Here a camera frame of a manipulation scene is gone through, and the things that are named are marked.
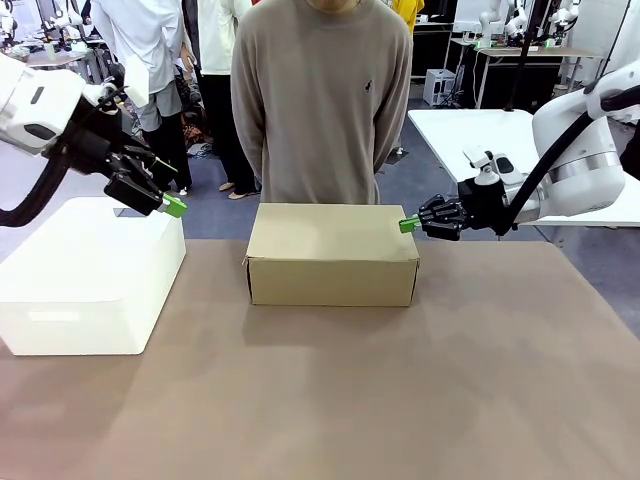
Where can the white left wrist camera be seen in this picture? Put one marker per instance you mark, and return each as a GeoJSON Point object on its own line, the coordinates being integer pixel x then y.
{"type": "Point", "coordinates": [97, 94]}

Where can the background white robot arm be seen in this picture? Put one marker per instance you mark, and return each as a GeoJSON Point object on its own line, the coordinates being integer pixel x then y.
{"type": "Point", "coordinates": [70, 15]}
{"type": "Point", "coordinates": [515, 25]}
{"type": "Point", "coordinates": [562, 20]}
{"type": "Point", "coordinates": [489, 20]}

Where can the bystander in black trousers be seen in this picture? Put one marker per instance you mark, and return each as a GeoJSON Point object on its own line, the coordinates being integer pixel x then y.
{"type": "Point", "coordinates": [215, 35]}

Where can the small white cabinet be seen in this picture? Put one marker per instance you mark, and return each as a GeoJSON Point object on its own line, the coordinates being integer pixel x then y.
{"type": "Point", "coordinates": [440, 87]}

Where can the bystander in yellow top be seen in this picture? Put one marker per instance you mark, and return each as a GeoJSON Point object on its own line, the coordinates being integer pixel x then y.
{"type": "Point", "coordinates": [407, 15]}

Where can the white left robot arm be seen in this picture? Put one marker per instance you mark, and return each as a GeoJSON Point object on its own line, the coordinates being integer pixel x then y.
{"type": "Point", "coordinates": [30, 100]}

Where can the brown-topped background table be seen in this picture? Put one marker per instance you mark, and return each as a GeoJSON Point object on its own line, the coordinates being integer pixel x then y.
{"type": "Point", "coordinates": [540, 51]}

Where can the white board panel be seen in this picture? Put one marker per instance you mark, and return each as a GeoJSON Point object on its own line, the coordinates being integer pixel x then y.
{"type": "Point", "coordinates": [625, 25]}

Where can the person in beige sweater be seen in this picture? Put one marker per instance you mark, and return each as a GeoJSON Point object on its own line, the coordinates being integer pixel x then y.
{"type": "Point", "coordinates": [320, 100]}

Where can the black stand pole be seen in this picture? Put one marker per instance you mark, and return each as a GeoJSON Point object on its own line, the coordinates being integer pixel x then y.
{"type": "Point", "coordinates": [522, 60]}

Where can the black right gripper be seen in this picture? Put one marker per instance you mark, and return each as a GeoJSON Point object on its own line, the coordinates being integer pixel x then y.
{"type": "Point", "coordinates": [482, 205]}

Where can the white rectangular storage box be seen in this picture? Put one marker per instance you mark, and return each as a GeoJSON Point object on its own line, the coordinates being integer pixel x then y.
{"type": "Point", "coordinates": [85, 260]}

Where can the grey background workbench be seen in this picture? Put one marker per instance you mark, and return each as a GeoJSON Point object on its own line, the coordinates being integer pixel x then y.
{"type": "Point", "coordinates": [60, 61]}

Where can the bystander in white shirt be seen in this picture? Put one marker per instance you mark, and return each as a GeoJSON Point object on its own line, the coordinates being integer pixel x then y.
{"type": "Point", "coordinates": [130, 40]}

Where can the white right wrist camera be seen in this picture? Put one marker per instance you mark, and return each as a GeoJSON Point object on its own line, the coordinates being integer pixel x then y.
{"type": "Point", "coordinates": [495, 162]}

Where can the brown cardboard shoe box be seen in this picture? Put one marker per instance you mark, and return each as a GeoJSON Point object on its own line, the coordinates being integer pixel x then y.
{"type": "Point", "coordinates": [330, 260]}

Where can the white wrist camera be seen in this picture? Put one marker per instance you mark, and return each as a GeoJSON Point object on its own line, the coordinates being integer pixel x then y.
{"type": "Point", "coordinates": [495, 162]}
{"type": "Point", "coordinates": [97, 94]}

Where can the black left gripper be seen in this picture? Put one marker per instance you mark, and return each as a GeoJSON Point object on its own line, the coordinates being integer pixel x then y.
{"type": "Point", "coordinates": [90, 145]}

